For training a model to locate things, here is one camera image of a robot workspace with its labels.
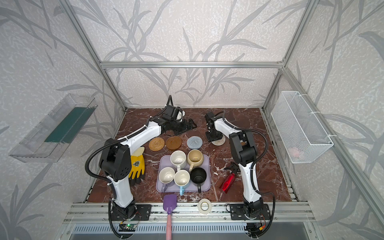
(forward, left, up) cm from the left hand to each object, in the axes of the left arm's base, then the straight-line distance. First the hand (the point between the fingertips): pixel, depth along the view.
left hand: (194, 124), depth 88 cm
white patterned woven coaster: (-3, -17, -16) cm, 23 cm away
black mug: (-27, -3, -15) cm, 31 cm away
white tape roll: (-44, -6, -16) cm, 47 cm away
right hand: (+2, -12, -16) cm, 20 cm away
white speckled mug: (-16, +10, -16) cm, 24 cm away
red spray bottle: (-29, -20, -15) cm, 38 cm away
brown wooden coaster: (-3, +14, -17) cm, 22 cm away
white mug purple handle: (-26, +15, -15) cm, 34 cm away
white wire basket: (-20, -47, +19) cm, 54 cm away
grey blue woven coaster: (-3, 0, -16) cm, 17 cm away
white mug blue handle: (-28, +6, -14) cm, 32 cm away
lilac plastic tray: (-17, +19, -17) cm, 30 cm away
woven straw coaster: (-5, +26, -17) cm, 31 cm away
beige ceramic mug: (-15, -1, -15) cm, 21 cm away
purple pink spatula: (-40, +12, -16) cm, 45 cm away
